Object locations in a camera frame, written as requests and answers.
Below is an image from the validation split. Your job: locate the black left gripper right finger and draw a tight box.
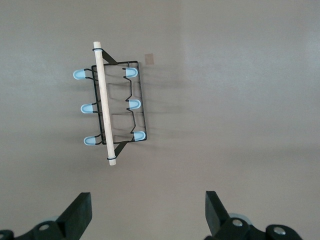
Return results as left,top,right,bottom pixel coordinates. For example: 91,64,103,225
203,190,303,240

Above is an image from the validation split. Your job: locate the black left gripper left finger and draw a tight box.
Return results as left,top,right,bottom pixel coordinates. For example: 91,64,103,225
0,191,93,240

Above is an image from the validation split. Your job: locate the black wire cup rack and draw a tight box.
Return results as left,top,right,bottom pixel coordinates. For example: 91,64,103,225
72,41,148,167

